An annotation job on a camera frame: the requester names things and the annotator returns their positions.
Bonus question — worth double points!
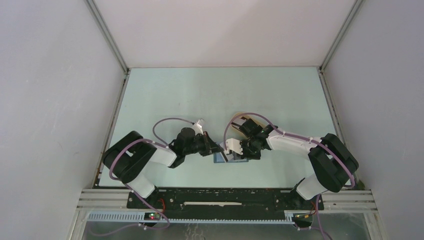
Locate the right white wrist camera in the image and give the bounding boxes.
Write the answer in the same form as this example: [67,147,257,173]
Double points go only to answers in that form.
[221,138,242,155]

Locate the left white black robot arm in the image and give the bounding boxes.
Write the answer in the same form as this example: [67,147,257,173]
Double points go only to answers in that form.
[101,127,223,208]

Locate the white cable duct strip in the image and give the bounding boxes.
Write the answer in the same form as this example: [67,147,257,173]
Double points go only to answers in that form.
[86,211,294,225]

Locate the blue leather card holder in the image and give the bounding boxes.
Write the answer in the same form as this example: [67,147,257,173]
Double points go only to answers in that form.
[213,151,249,164]

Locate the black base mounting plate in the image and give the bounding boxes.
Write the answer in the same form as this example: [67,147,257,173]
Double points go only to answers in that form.
[126,187,324,220]

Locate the oval wooden tray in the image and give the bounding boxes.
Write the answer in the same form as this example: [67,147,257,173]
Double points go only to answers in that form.
[231,115,266,138]

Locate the aluminium frame rail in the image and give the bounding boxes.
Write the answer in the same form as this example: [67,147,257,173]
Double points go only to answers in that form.
[76,188,378,214]

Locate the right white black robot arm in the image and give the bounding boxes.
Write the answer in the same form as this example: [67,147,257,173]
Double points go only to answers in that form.
[231,117,359,209]

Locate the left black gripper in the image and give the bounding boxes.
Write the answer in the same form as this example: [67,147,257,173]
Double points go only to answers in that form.
[183,131,223,157]

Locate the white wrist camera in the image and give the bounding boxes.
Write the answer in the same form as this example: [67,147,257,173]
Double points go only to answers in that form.
[221,138,242,155]
[191,118,205,135]

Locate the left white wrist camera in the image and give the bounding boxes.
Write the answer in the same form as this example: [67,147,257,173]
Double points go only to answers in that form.
[191,118,205,135]

